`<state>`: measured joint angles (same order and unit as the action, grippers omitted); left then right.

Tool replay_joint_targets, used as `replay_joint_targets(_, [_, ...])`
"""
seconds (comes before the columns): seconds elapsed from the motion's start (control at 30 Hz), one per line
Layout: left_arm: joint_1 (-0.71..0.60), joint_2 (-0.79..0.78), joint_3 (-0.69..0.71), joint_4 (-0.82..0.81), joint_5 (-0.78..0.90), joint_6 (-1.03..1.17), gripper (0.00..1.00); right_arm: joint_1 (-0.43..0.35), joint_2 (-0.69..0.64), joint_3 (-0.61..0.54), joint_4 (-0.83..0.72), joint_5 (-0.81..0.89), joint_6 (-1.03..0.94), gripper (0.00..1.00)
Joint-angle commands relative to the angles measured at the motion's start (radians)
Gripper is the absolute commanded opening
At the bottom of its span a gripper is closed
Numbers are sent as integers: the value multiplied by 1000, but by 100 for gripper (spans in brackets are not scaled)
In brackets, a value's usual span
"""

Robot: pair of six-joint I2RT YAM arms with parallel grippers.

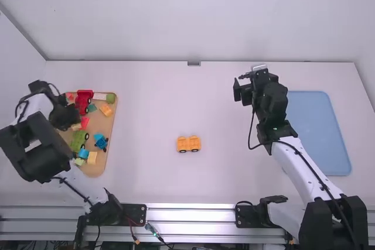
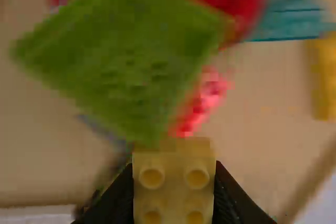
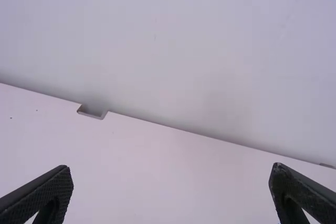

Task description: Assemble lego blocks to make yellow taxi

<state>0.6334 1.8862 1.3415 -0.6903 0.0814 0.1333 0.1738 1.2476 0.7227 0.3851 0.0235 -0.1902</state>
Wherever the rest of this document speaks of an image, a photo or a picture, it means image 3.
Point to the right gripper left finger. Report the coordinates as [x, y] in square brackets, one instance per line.
[61, 182]

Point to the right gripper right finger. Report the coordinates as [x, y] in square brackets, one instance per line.
[281, 187]

